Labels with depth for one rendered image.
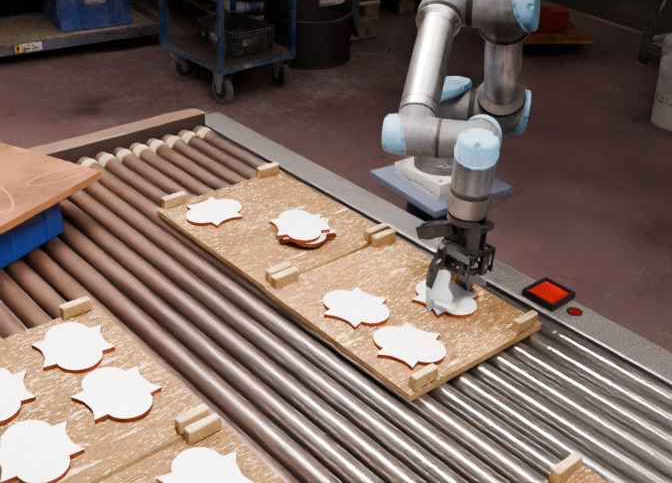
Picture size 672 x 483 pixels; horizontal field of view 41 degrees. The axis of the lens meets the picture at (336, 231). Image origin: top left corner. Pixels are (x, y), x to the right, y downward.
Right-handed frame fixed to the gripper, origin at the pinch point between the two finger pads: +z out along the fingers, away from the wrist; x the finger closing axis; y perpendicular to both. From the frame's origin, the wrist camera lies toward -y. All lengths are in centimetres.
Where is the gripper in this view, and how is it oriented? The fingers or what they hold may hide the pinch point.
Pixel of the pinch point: (445, 297)
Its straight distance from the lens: 177.1
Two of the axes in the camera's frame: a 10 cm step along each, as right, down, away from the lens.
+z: -0.6, 8.6, 5.1
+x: 7.6, -2.9, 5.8
